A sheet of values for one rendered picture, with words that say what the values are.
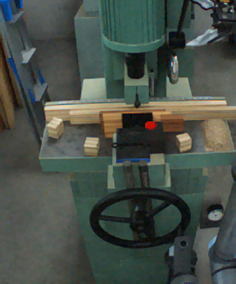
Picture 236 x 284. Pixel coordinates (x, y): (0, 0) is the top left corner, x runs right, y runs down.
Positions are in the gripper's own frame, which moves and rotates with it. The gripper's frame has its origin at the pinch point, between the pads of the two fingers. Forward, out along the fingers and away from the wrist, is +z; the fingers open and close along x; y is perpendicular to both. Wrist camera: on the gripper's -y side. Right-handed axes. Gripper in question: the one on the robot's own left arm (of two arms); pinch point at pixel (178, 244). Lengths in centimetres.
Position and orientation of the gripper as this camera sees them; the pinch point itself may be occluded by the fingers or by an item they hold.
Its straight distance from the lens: 113.6
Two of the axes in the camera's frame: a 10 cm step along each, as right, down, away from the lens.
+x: 10.0, -0.3, -0.4
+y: 0.4, 9.8, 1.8
